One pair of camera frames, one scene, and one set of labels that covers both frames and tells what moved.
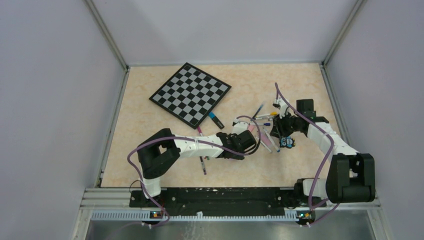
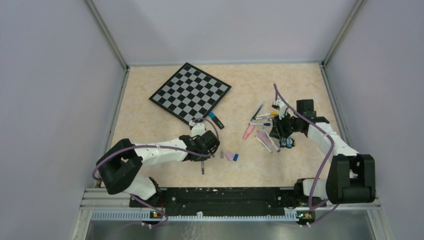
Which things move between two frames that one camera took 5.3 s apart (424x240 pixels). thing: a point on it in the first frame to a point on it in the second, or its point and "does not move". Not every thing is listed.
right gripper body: [287, 125] does not move
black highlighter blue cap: [213, 116] does not move
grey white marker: [265, 146] does not move
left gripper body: [238, 156] to [202, 158]
